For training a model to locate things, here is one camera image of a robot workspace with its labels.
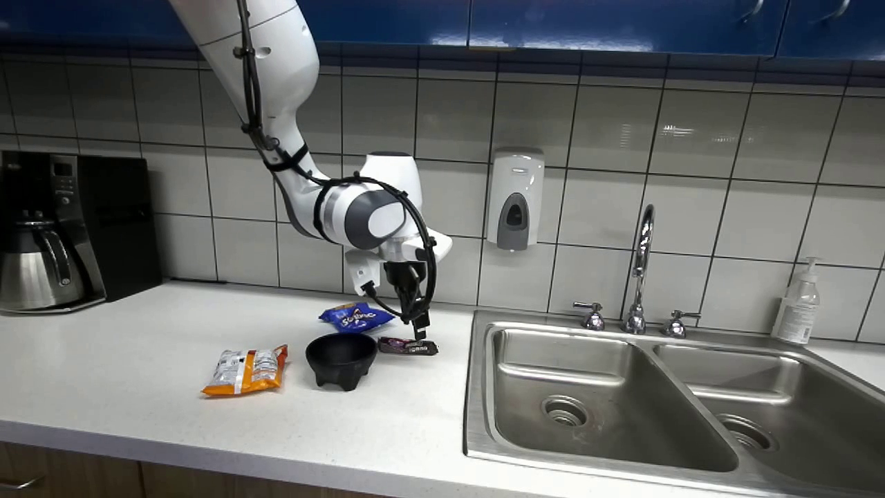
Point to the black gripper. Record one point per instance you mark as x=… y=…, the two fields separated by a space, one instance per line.
x=411 y=279

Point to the black candy packet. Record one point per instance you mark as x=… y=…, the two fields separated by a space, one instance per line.
x=396 y=345

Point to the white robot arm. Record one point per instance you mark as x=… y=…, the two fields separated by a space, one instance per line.
x=273 y=55

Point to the blue Doritos chip packet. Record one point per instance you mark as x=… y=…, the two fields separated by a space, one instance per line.
x=356 y=318

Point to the black bowl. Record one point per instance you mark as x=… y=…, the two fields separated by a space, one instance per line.
x=342 y=354

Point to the orange chip packet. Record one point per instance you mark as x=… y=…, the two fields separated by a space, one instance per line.
x=245 y=369

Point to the stainless steel sink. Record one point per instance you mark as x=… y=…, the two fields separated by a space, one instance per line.
x=599 y=369

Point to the steel sink faucet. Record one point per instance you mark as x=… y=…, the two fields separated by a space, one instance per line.
x=642 y=238

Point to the wooden drawer front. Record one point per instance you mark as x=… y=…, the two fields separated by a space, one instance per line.
x=65 y=464
x=230 y=485

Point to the blue upper cabinet door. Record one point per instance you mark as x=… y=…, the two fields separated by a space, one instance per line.
x=866 y=41
x=388 y=18
x=93 y=18
x=599 y=18

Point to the black steel coffee maker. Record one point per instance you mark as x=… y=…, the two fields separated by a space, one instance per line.
x=114 y=222

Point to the clear soap pump bottle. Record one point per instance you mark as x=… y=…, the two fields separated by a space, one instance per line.
x=797 y=307

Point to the stainless steel coffee carafe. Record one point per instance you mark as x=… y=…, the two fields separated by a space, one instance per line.
x=32 y=267

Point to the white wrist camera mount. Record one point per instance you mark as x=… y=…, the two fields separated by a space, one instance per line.
x=367 y=271

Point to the white wall soap dispenser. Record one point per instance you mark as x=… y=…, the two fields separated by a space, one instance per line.
x=515 y=196

